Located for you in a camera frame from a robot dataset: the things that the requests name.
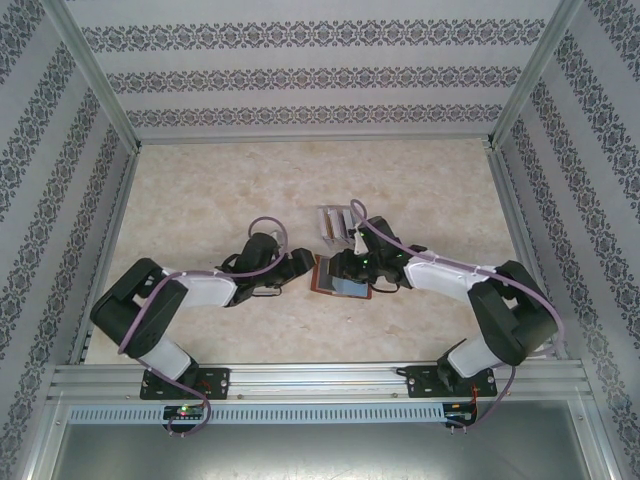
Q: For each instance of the brown leather card holder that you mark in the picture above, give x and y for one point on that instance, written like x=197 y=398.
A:
x=320 y=282

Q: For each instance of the clear acrylic card stand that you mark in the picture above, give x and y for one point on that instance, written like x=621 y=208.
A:
x=340 y=220

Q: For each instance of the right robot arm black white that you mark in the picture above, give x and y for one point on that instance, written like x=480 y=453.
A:
x=440 y=277

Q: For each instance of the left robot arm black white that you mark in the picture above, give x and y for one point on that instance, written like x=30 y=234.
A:
x=200 y=290

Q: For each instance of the brown gold credit card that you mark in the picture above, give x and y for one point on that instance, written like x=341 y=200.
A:
x=328 y=225

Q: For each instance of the circuit board with green light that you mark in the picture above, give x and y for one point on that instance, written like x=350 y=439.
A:
x=185 y=412

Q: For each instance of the small circuit board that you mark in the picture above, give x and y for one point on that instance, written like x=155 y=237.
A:
x=460 y=417

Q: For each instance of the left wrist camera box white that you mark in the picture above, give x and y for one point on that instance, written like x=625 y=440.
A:
x=278 y=237

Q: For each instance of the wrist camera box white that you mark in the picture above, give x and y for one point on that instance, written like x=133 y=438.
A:
x=360 y=244
x=278 y=237

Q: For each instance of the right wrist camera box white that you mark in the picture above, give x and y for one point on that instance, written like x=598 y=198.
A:
x=360 y=244

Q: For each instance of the aluminium mounting rail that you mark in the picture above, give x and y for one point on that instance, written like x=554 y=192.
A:
x=320 y=380

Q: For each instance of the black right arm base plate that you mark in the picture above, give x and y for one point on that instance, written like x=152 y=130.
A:
x=420 y=382

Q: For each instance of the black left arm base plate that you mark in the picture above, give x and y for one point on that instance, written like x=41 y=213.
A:
x=217 y=382

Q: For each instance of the aluminium table side rail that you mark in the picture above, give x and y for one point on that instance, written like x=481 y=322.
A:
x=121 y=200
x=509 y=200

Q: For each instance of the aluminium frame post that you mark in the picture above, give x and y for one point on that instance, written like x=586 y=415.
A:
x=98 y=80
x=529 y=80

